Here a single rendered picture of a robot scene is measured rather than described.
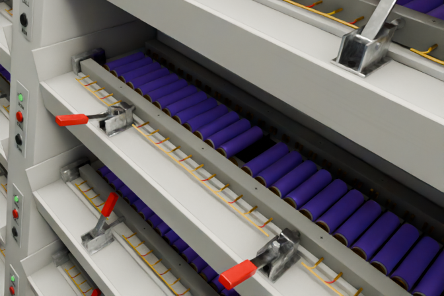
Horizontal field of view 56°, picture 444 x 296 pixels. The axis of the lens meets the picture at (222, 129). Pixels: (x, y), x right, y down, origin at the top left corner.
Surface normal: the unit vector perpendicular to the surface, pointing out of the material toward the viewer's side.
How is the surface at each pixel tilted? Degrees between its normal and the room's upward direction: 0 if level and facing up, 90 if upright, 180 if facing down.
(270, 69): 105
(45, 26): 90
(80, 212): 15
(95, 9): 90
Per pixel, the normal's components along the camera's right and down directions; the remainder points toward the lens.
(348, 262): 0.07, -0.79
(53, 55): 0.69, 0.48
